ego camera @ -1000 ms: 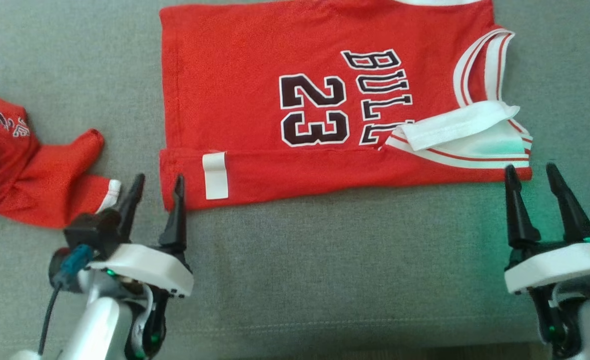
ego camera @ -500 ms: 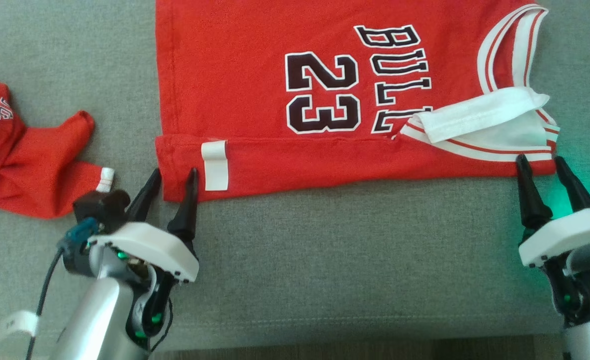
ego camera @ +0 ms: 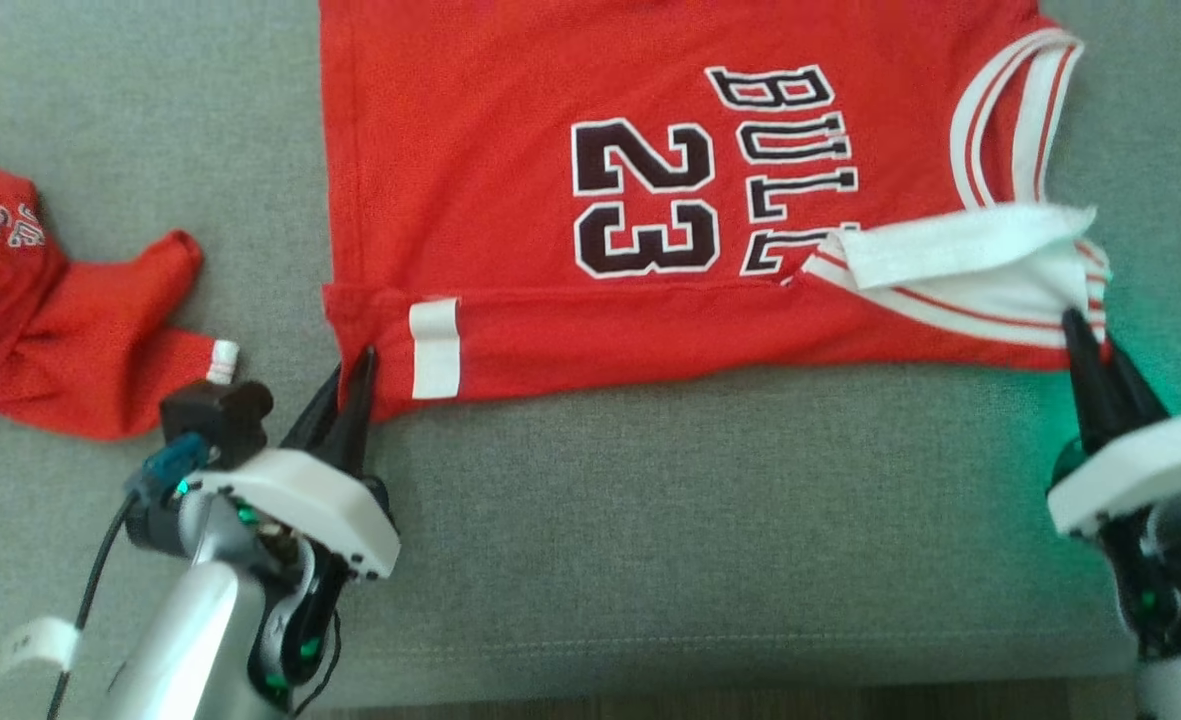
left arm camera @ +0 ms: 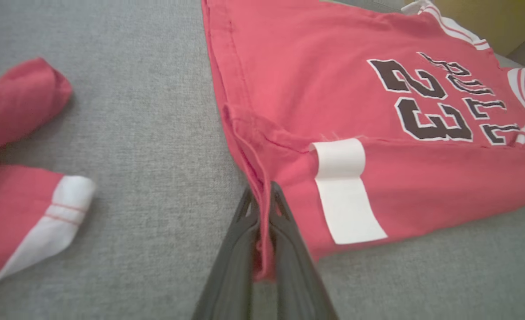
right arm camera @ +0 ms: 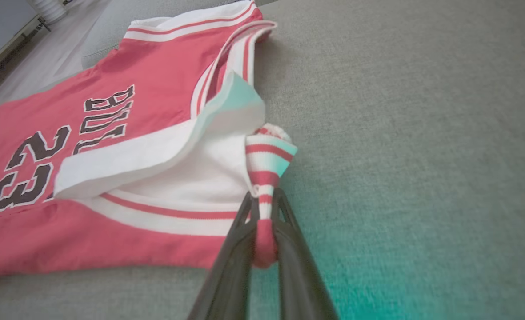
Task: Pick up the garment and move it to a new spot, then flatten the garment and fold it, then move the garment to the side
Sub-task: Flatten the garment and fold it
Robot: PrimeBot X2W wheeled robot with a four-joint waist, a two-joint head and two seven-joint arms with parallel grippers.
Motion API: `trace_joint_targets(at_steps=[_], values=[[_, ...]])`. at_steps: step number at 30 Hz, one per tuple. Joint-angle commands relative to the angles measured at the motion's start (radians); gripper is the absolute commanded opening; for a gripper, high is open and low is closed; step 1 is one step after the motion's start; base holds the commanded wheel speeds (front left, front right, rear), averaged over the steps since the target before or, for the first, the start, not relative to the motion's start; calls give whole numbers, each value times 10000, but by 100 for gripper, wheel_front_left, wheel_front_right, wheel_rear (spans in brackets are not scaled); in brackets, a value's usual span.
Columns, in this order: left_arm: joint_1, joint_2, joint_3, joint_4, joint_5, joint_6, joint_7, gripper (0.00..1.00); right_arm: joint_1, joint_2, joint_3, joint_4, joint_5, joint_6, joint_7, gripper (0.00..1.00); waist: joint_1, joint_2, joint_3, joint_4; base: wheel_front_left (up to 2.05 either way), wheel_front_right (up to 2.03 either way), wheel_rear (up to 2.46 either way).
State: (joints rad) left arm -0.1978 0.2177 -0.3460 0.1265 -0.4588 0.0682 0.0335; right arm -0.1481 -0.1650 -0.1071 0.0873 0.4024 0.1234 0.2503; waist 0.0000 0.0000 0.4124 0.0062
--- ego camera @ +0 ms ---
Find red basketball jersey number 23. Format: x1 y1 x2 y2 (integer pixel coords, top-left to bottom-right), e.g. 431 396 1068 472
318 0 1113 426

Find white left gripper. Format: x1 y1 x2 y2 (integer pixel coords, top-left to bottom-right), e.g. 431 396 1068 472
190 345 402 582

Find large grey sofa seat cushion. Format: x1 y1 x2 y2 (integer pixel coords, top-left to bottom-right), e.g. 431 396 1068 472
0 0 1181 713

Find white cable label tag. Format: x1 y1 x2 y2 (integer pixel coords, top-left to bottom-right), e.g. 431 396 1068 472
0 617 82 675

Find black cable with teal plug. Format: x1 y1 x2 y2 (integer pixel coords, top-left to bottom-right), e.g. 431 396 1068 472
45 432 214 720

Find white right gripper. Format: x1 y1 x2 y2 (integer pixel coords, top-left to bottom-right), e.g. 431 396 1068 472
1047 308 1181 539

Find red mesh basketball shorts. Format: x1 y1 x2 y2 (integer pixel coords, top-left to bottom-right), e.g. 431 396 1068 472
0 148 242 442

